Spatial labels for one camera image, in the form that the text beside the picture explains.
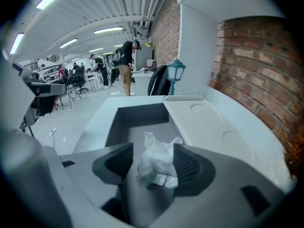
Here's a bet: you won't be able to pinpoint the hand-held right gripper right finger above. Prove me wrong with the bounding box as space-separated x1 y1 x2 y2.
172 143 217 197

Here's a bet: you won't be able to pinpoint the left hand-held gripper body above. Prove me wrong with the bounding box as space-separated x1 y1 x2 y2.
11 61 67 132

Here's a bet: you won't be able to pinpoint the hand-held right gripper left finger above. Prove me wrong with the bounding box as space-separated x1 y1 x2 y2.
92 142 134 185

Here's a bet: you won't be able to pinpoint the white item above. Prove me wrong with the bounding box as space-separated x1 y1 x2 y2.
136 131 184 190

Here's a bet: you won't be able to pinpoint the grey box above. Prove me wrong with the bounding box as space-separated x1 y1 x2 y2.
104 95 257 175

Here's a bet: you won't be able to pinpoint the black office chair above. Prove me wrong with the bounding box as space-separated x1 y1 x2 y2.
71 69 88 95

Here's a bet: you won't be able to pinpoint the white table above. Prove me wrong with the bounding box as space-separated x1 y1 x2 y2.
84 71 104 91

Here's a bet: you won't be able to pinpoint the white desk with drawers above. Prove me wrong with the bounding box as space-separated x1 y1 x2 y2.
72 95 293 192

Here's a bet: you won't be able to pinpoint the black oval case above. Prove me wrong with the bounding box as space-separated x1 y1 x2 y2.
110 60 119 85

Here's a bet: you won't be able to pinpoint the small white desk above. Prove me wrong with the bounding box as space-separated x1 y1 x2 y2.
132 71 155 96

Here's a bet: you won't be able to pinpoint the black backpack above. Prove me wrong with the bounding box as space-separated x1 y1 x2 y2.
147 65 172 96

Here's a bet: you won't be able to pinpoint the grey cabinet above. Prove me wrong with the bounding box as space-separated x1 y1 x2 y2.
135 46 153 72

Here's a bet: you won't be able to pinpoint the pink and black mesh organizer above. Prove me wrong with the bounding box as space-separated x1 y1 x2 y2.
146 59 157 72

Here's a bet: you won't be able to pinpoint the teal lantern lamp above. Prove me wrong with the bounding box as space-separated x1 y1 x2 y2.
166 58 187 96

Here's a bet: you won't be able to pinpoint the dried reddish plant in pot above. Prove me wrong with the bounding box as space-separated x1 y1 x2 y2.
284 139 301 175

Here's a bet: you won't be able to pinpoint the white shelf unit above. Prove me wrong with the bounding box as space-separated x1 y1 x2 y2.
177 0 285 97

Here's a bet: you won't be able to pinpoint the white ceiling pipes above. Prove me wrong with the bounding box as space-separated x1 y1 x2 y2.
140 0 167 28

